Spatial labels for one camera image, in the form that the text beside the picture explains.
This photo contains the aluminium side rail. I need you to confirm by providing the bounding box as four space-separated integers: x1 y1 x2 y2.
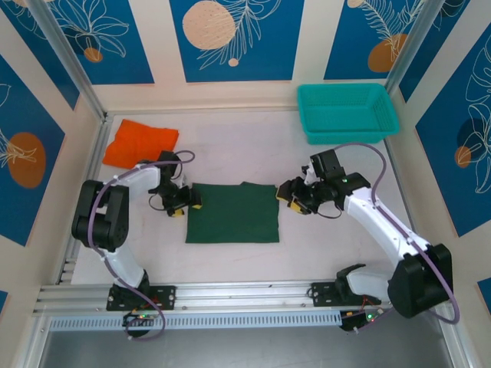
56 113 113 285

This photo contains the small controller circuit board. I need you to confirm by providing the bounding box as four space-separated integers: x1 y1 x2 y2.
340 308 385 333
122 310 159 327

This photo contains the purple cable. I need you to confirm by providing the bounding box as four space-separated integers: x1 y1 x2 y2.
89 149 196 341
333 142 460 327

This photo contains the aluminium corner post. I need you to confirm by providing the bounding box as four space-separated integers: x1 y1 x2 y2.
27 0 109 120
374 0 462 115

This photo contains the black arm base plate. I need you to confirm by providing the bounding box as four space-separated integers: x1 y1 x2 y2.
106 285 177 311
311 281 383 307

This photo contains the orange t-shirt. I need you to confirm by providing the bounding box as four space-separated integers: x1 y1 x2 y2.
102 118 180 170

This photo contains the green t-shirt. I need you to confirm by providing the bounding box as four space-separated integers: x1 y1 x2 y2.
185 182 281 245

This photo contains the white slotted cable duct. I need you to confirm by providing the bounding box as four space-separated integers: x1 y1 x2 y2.
48 310 343 332

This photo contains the teal plastic basket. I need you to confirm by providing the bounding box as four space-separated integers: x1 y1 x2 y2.
297 83 401 147

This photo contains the aluminium frame rail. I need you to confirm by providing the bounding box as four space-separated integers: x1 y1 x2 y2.
32 276 456 316

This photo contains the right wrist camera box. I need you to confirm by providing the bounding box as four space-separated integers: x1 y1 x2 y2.
306 149 345 181

